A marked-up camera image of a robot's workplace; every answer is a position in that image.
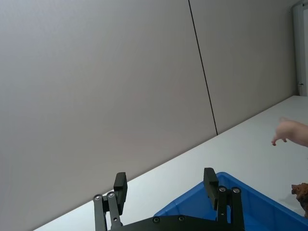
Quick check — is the brown lumpy object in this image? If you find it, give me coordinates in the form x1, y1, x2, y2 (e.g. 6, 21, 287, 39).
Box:
291, 182, 308, 218

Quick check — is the white door frame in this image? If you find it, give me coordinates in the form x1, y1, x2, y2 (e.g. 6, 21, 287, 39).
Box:
286, 0, 308, 97

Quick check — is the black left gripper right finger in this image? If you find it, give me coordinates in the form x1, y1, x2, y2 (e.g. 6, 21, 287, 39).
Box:
204, 167, 245, 231

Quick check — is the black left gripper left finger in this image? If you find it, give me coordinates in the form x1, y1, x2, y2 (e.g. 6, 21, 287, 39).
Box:
93, 172, 128, 231

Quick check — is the blue plastic bin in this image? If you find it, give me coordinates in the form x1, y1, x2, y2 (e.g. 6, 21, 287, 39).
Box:
153, 171, 308, 231

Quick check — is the person's hand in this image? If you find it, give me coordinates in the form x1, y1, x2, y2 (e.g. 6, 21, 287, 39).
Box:
271, 117, 301, 146

